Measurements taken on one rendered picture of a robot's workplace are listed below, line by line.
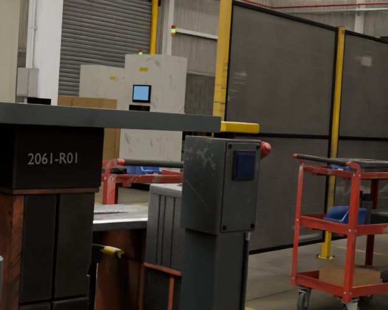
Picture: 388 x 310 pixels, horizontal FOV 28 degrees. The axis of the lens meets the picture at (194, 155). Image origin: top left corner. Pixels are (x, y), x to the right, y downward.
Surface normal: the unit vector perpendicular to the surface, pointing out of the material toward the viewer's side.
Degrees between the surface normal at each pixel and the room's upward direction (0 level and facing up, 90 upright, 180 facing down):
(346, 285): 90
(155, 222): 90
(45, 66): 90
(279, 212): 91
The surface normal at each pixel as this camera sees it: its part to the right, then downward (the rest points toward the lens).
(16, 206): 0.69, 0.08
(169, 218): -0.72, -0.01
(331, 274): -0.85, -0.03
